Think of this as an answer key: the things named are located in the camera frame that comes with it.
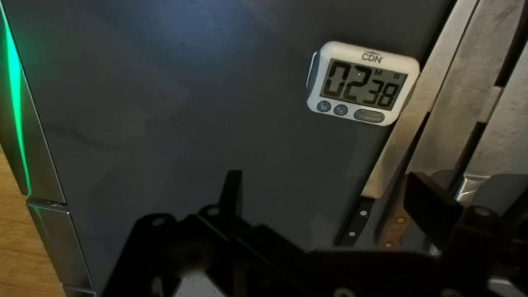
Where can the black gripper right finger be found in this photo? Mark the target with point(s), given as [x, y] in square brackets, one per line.
[434, 208]

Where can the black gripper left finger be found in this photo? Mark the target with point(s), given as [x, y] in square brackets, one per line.
[219, 257]

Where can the white digital kitchen timer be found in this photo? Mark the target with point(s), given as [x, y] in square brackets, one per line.
[340, 54]

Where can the stainless steel refrigerator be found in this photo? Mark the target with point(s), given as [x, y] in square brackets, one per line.
[51, 241]

